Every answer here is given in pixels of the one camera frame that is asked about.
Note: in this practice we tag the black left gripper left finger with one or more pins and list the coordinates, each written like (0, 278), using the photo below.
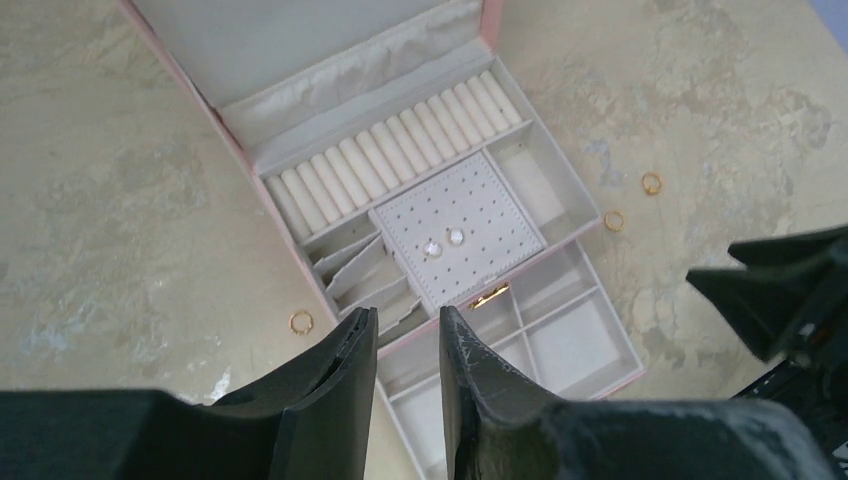
(307, 419)

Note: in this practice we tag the pink box pull-out drawer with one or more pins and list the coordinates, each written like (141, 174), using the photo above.
(554, 322)

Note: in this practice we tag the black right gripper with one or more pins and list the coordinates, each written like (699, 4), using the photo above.
(799, 309)

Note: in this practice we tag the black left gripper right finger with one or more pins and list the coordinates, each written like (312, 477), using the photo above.
(500, 424)

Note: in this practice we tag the pearl stud earring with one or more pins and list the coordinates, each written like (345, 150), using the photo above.
(456, 236)
(433, 249)

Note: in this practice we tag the pink jewelry box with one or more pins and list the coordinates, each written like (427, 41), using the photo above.
(374, 127)

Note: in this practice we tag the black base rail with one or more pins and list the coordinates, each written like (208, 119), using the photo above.
(818, 398)

